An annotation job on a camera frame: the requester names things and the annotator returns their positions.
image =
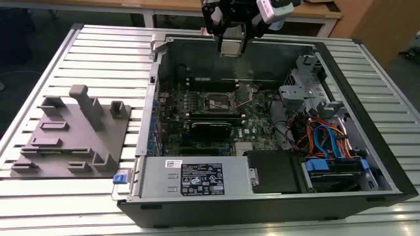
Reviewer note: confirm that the wooden desk white frame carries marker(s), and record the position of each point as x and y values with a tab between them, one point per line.
97	6
317	13

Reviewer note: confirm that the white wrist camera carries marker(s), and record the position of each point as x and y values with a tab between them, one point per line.
279	11

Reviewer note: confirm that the blue plastic latch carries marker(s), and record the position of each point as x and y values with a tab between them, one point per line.
119	179

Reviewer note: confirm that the black PC case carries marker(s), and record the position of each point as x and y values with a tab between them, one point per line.
229	216

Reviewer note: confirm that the grey parts rack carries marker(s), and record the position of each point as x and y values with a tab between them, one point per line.
75	142

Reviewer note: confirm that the hard disk in blue carrier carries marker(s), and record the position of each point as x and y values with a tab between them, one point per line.
316	166

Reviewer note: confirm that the silver power supply unit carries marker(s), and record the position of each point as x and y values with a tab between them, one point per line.
157	177

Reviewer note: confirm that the small silver heatsink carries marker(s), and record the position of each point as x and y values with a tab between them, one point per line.
244	146

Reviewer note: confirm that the metal drive cage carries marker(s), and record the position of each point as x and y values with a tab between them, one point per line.
295	94

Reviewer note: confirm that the wooden cabinet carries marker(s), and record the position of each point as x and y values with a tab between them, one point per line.
384	24

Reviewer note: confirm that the black plastic shroud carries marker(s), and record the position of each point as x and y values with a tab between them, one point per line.
279	172

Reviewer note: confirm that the black expansion slot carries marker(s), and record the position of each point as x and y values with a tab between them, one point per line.
200	152
196	144

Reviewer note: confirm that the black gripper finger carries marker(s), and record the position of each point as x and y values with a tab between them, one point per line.
251	32
209	24

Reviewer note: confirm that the grey case latch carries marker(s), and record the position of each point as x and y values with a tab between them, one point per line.
156	43

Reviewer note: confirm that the silver CPU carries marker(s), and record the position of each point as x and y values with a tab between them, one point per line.
231	49

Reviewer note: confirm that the green motherboard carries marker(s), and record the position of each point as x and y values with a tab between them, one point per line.
259	123

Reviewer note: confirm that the black graphics card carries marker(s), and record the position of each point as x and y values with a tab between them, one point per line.
211	131

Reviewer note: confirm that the CPU socket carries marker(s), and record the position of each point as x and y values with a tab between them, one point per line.
217	102

